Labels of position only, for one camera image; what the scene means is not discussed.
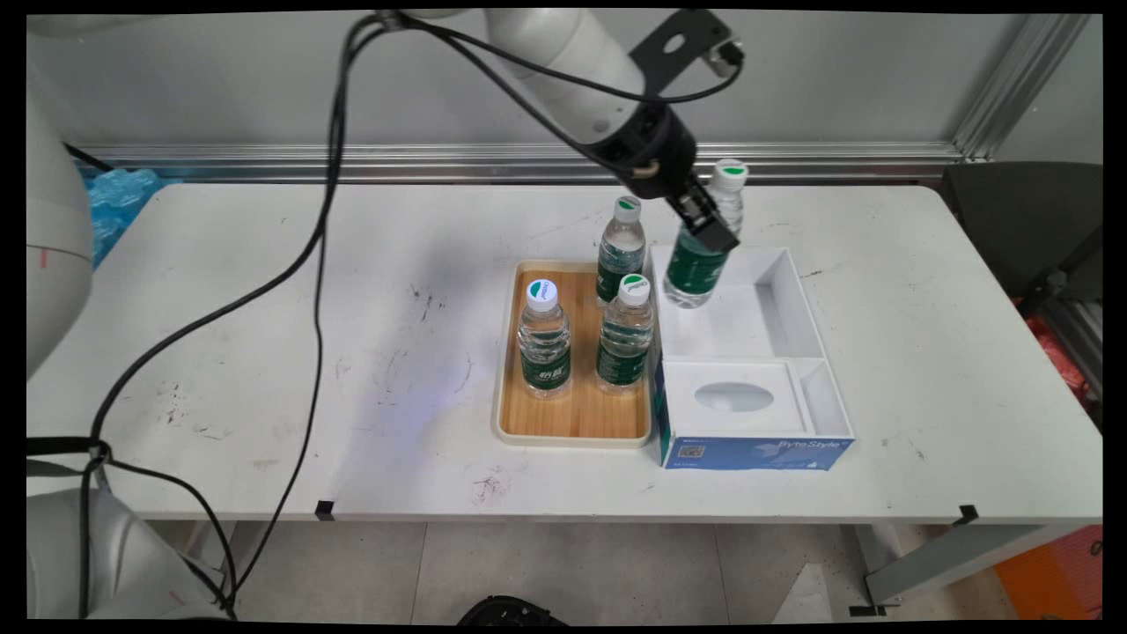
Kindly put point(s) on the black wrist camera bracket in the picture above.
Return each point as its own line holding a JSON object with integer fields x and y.
{"x": 669, "y": 44}

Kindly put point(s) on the long aluminium frame rail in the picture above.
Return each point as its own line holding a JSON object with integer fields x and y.
{"x": 440, "y": 163}

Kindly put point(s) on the round black object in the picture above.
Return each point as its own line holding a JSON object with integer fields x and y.
{"x": 511, "y": 612}

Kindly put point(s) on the blue wrapped bottle pack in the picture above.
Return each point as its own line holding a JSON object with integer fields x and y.
{"x": 119, "y": 202}

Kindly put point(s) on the slanted aluminium frame post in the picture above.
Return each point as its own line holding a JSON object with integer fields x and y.
{"x": 1021, "y": 84}

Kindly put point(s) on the red bag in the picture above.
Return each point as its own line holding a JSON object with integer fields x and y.
{"x": 1061, "y": 357}

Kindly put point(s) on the clear Cestbon water bottle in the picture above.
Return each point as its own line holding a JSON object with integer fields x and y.
{"x": 696, "y": 269}
{"x": 544, "y": 348}
{"x": 625, "y": 339}
{"x": 621, "y": 255}

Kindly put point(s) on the white insert with oval hole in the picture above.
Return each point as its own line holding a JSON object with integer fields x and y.
{"x": 682, "y": 409}

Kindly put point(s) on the white table leg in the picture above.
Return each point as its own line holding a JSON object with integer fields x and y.
{"x": 951, "y": 559}

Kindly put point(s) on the orange box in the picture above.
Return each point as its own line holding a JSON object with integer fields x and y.
{"x": 1057, "y": 572}

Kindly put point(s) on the dark grey chair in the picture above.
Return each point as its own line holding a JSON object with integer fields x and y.
{"x": 1012, "y": 220}

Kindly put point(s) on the bamboo tray with cream rim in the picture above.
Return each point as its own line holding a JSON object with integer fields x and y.
{"x": 581, "y": 414}

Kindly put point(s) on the black tape mark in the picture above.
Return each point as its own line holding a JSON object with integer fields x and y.
{"x": 325, "y": 510}
{"x": 968, "y": 514}

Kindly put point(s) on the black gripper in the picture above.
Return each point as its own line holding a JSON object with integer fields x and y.
{"x": 651, "y": 145}

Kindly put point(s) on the white blue ByteDance gift box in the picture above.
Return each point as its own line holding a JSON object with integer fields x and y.
{"x": 722, "y": 308}

